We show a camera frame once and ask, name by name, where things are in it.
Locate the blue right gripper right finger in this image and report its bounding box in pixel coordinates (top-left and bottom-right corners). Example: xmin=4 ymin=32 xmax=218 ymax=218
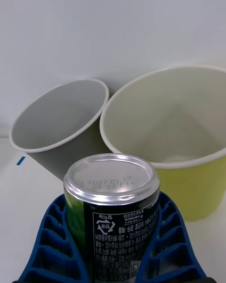
xmin=135 ymin=191 xmax=208 ymax=283

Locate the black drink can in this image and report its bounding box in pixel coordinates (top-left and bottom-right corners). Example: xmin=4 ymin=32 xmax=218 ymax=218
xmin=63 ymin=153 xmax=161 ymax=283

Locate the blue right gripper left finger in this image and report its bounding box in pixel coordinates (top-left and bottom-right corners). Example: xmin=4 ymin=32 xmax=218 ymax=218
xmin=17 ymin=192 xmax=91 ymax=283

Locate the yellow-green plastic waste bin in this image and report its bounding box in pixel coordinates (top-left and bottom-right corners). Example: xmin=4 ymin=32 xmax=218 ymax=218
xmin=99 ymin=64 xmax=226 ymax=223

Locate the grey plastic waste bin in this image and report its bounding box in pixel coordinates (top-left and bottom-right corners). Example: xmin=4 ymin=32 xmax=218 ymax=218
xmin=8 ymin=78 xmax=111 ymax=182

